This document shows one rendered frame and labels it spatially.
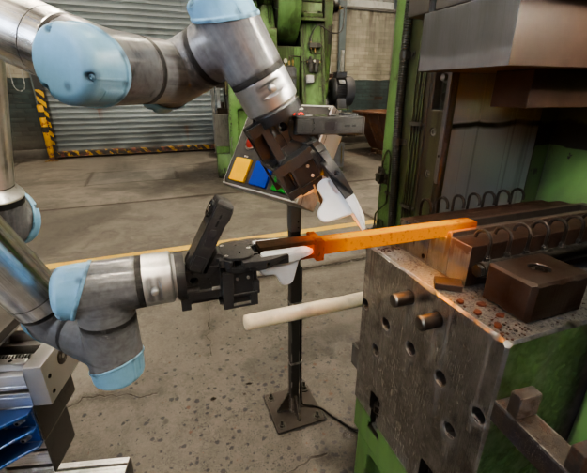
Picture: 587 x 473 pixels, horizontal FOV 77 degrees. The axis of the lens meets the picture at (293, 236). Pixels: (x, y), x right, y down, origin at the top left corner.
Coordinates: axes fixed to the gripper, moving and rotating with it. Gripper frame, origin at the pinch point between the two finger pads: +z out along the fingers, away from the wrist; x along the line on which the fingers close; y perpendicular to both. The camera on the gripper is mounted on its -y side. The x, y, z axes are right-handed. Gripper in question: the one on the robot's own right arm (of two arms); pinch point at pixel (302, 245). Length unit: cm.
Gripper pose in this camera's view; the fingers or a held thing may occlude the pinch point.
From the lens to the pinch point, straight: 59.3
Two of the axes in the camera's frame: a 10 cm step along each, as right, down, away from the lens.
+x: 3.4, 3.4, -8.8
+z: 9.4, -1.2, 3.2
